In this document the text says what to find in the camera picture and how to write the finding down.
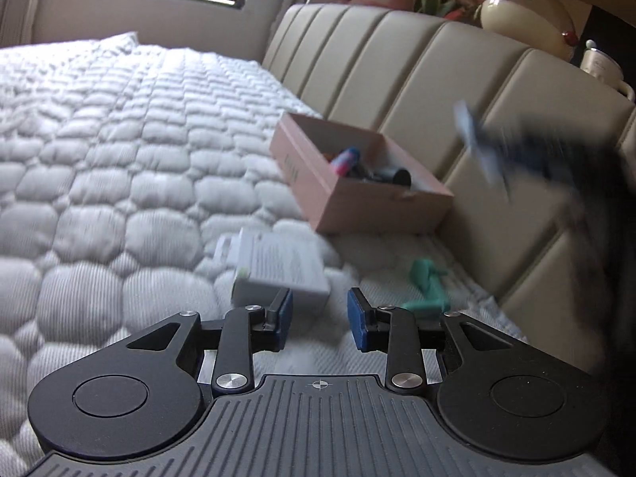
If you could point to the pink storage box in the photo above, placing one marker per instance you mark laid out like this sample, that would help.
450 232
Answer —
323 194

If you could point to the white and blue packet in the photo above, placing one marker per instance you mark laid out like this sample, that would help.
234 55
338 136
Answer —
479 149

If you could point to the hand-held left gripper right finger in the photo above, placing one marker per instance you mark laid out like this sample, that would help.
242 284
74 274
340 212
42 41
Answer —
356 322

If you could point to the white lidded cup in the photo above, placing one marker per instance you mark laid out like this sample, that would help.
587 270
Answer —
601 67

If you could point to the white cardboard box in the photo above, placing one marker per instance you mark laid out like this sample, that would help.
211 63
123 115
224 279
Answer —
280 263

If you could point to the cream round lamp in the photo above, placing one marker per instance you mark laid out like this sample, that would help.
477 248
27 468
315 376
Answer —
526 15

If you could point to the black item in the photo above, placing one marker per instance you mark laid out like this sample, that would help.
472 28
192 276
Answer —
392 175

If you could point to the beige padded headboard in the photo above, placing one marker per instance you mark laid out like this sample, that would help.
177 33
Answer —
407 69

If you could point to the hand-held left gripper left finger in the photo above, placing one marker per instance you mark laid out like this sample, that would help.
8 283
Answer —
285 319

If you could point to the green plastic hook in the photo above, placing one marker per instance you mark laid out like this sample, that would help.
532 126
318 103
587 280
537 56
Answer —
428 283

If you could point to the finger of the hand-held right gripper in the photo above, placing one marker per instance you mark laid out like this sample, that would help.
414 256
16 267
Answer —
534 154

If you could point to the pink and blue pen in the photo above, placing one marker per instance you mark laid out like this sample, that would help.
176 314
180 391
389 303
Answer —
345 160

